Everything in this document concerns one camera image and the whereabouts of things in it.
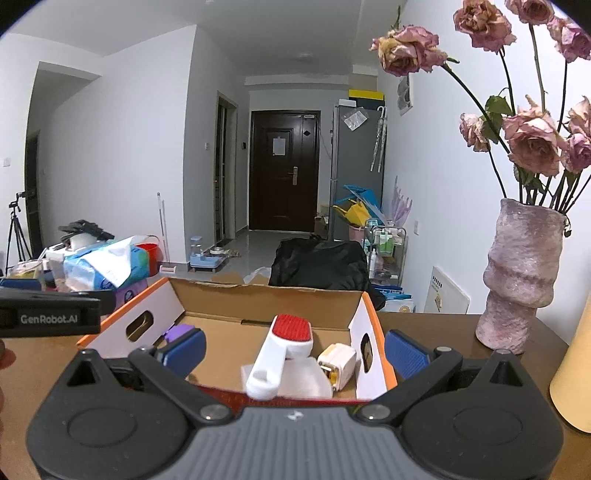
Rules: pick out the cream thermos jug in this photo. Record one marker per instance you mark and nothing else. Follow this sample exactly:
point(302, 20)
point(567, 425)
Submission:
point(577, 378)

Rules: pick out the grey refrigerator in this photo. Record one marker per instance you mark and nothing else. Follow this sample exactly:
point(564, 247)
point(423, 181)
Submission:
point(355, 157)

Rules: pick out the purple feather decoration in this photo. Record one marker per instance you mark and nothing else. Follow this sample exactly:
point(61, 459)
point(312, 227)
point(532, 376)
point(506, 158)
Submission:
point(401, 203)

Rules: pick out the pet water dispenser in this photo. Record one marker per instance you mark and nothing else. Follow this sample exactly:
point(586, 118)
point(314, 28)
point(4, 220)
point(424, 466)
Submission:
point(205, 258)

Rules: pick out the white lint brush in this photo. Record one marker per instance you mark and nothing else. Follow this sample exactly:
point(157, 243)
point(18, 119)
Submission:
point(277, 355)

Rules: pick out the pink ceramic vase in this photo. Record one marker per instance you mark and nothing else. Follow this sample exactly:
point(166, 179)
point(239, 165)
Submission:
point(521, 277)

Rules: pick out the yellow box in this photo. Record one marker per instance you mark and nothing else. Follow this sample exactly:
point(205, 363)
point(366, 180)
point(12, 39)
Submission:
point(366, 93)

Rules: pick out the blue tissue pack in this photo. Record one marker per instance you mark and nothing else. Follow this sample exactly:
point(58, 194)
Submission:
point(101, 263)

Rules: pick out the white plastic bag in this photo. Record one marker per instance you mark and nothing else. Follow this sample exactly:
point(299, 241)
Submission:
point(256, 276)

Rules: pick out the dark wooden door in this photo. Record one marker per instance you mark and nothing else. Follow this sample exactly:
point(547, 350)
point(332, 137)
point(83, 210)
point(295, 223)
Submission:
point(281, 184)

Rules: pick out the white board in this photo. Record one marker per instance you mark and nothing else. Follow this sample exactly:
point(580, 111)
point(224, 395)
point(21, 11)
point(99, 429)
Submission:
point(445, 290)

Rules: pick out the white yellow power adapter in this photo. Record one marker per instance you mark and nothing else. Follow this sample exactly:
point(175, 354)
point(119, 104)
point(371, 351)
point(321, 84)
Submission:
point(339, 364)

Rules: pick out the purple tissue pack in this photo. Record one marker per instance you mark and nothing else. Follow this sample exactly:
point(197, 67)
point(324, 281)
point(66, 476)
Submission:
point(131, 293)

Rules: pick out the white mop pole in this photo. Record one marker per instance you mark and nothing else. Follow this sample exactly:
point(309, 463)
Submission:
point(162, 230)

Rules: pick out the blue and yellow bags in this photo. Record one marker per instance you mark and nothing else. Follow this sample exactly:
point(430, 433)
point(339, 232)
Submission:
point(358, 207)

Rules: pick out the pink bucket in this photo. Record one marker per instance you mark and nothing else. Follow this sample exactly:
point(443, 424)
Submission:
point(356, 233)

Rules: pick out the purple ridged cap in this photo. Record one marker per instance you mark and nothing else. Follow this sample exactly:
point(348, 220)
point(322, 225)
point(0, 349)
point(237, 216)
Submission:
point(178, 333)

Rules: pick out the white folded umbrella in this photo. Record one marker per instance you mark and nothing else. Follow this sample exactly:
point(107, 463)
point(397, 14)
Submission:
point(378, 138)

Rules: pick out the clear plastic bag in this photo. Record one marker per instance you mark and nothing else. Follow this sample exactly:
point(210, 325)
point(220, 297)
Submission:
point(355, 120)

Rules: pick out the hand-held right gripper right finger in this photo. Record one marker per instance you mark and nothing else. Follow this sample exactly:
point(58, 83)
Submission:
point(406, 355)

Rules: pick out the red orange cardboard box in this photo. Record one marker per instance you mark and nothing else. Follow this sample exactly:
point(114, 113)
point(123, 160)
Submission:
point(231, 304)

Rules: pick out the person's left hand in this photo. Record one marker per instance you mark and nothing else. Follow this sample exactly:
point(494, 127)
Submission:
point(5, 355)

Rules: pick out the black tripod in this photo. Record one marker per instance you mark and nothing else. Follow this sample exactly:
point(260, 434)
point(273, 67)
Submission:
point(16, 230)

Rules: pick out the dried pink rose bouquet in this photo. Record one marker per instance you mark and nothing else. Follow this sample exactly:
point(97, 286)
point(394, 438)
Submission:
point(531, 138)

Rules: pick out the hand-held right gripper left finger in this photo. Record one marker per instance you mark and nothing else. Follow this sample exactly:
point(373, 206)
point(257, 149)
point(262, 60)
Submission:
point(187, 353)

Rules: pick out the black duffel bag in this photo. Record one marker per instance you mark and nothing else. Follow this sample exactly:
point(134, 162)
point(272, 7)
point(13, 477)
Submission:
point(318, 265)

